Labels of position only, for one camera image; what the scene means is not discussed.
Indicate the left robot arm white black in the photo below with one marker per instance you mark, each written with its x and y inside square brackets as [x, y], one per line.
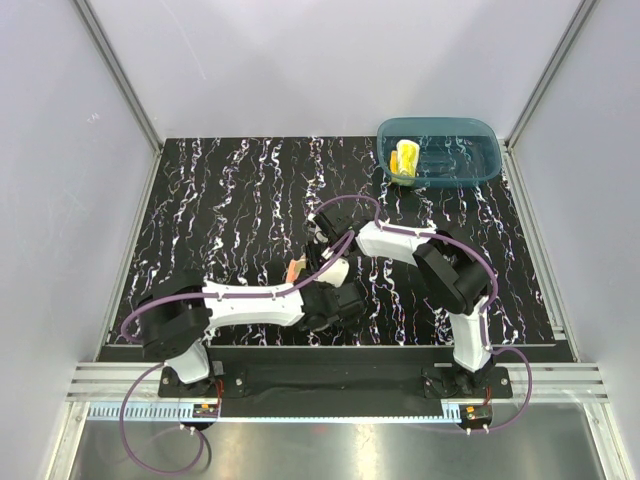
[177, 315]

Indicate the aluminium frame post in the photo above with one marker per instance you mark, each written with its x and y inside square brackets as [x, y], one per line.
[569, 37]
[99, 37]

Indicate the teal transparent plastic bin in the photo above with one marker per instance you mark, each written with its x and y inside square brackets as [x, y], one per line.
[455, 152]

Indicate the orange blue dotted towel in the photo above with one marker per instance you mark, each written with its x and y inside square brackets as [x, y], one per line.
[295, 267]

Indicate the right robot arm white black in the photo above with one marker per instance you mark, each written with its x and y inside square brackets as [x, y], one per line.
[458, 278]

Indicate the slotted cable duct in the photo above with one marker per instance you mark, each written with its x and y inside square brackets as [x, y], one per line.
[240, 412]

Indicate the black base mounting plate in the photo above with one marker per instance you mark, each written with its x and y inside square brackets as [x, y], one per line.
[428, 372]

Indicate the yellow crocodile towel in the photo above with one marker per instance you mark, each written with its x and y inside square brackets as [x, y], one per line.
[404, 161]

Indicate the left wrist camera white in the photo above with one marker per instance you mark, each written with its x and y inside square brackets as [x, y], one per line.
[336, 274]

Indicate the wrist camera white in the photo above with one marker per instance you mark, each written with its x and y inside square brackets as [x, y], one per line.
[336, 274]
[315, 230]

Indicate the aluminium front rail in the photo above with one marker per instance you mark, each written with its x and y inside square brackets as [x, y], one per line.
[550, 383]

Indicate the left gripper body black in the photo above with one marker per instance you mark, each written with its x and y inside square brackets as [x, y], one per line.
[322, 285]

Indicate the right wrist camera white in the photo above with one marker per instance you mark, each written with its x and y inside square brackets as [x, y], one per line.
[315, 230]

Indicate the left aluminium frame post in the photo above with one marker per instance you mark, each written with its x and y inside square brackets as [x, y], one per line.
[99, 37]

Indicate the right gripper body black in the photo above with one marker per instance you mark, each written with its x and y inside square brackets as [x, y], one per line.
[316, 252]

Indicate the right aluminium frame post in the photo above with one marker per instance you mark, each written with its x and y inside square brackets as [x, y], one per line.
[569, 37]

